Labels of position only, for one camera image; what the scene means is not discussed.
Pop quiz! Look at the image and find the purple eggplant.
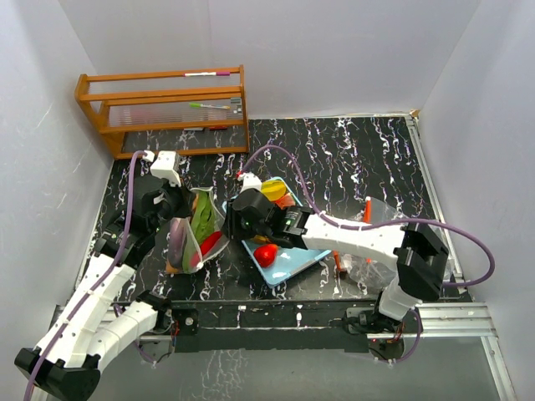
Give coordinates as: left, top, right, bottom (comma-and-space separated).
168, 218, 187, 254

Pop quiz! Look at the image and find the red chili pepper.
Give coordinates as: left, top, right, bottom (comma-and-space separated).
200, 231, 222, 256

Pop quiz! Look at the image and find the white dotted zip bag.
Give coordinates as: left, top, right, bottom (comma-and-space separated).
166, 187, 229, 275

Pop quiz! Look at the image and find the watermelon slice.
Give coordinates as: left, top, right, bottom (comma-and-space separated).
275, 193, 296, 209

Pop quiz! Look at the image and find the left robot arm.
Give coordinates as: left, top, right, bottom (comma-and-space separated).
14, 175, 195, 400

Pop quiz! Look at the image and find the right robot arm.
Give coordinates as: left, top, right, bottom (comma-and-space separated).
223, 189, 449, 332

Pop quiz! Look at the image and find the clear bag orange zipper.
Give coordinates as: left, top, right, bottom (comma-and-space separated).
332, 195, 444, 292

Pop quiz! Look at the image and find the yellow banana bunch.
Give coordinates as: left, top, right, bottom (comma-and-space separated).
252, 236, 271, 244

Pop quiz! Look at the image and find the yellow starfruit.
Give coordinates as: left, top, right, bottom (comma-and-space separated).
260, 180, 287, 202

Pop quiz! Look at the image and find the light blue plastic basket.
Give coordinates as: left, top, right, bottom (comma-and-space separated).
223, 177, 330, 288

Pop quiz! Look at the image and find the wooden shelf rack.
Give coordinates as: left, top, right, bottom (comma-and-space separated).
74, 65, 250, 160

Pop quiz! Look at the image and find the green pen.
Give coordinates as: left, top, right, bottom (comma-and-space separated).
189, 102, 231, 110

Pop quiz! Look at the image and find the pink white pen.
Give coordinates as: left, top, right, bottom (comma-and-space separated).
183, 71, 232, 78

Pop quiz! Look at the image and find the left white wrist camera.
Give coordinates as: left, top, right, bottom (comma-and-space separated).
150, 151, 181, 187

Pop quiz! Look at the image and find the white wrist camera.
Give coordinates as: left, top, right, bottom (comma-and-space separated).
150, 151, 181, 187
237, 172, 262, 192

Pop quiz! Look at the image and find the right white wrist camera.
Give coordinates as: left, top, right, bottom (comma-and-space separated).
237, 172, 262, 192

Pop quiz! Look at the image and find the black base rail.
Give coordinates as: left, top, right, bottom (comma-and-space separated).
125, 298, 423, 354

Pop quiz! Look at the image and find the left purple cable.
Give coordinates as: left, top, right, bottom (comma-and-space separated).
21, 150, 155, 401

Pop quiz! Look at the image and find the purple cable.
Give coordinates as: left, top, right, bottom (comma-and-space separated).
21, 150, 155, 401
237, 144, 497, 365

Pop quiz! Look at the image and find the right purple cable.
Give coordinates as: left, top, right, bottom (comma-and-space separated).
237, 144, 497, 365

